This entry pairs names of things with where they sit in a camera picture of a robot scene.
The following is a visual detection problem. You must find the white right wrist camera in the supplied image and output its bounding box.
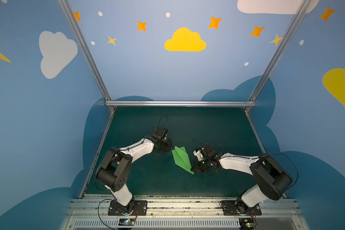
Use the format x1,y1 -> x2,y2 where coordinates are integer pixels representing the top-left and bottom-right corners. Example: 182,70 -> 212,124
193,149 -> 204,161

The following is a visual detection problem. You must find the aluminium back frame rail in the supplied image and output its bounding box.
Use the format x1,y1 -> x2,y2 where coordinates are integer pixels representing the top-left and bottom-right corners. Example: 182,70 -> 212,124
105,101 -> 256,107

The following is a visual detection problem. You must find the aluminium right floor rail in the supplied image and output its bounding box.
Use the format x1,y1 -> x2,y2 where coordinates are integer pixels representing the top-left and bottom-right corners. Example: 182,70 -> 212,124
245,112 -> 288,199

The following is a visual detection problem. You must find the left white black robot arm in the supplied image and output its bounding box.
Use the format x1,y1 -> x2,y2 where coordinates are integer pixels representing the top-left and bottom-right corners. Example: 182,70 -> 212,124
95,126 -> 172,216

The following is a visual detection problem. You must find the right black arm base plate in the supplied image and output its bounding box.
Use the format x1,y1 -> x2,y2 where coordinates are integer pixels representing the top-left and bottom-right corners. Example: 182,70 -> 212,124
219,200 -> 262,216

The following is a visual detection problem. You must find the aluminium left floor rail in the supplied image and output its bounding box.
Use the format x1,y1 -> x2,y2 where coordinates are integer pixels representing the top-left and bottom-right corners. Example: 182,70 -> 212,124
78,111 -> 115,199

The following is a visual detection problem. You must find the left green circuit board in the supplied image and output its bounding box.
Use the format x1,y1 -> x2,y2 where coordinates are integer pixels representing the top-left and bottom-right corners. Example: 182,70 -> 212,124
118,218 -> 136,227

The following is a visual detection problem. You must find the aluminium left frame post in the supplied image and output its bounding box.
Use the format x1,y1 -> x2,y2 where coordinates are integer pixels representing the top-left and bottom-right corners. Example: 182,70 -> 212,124
58,0 -> 111,102

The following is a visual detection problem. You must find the right green circuit board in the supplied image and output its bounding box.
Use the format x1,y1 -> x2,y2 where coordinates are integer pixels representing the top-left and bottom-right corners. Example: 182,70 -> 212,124
239,218 -> 256,230

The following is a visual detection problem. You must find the aluminium frame post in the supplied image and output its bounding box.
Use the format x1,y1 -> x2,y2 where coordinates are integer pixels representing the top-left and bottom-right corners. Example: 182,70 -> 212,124
58,0 -> 111,102
248,0 -> 311,107

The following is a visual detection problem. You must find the aluminium floor rail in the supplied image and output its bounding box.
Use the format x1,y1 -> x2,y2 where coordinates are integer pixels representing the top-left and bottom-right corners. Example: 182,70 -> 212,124
78,111 -> 115,199
245,112 -> 288,199

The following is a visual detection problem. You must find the aluminium right frame post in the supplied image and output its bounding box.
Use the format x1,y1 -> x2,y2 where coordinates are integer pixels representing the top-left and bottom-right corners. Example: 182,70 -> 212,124
248,0 -> 311,107

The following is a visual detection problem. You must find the green circuit board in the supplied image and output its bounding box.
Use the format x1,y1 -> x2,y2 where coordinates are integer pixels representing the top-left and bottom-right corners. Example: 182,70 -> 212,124
118,218 -> 136,227
239,218 -> 256,230

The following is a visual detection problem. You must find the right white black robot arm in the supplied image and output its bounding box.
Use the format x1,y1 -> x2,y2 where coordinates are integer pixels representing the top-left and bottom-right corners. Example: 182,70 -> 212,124
191,144 -> 293,215

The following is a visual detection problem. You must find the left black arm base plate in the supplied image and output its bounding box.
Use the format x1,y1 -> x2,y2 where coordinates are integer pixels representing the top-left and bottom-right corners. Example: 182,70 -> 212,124
108,200 -> 148,216

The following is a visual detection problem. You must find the green square paper sheet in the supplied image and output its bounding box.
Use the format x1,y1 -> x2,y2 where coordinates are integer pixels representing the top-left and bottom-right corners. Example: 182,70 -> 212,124
172,146 -> 194,174

